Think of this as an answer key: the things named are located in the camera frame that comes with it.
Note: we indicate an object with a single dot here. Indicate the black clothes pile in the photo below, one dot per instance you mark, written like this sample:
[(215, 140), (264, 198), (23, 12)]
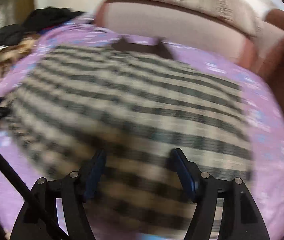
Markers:
[(37, 20)]

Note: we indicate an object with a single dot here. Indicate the brown beige patterned garment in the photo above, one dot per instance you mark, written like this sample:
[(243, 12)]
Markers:
[(10, 55)]

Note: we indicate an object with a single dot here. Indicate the black beige checkered coat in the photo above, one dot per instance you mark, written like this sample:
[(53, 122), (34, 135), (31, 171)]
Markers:
[(137, 107)]

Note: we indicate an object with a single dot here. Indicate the purple floral bed sheet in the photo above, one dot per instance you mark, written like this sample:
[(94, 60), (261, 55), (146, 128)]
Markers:
[(263, 115)]

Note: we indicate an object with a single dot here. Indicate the pink padded headboard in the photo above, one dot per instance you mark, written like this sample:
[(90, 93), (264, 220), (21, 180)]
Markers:
[(262, 53)]

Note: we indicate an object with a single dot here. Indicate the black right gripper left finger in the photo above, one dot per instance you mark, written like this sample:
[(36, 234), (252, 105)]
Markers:
[(54, 209)]

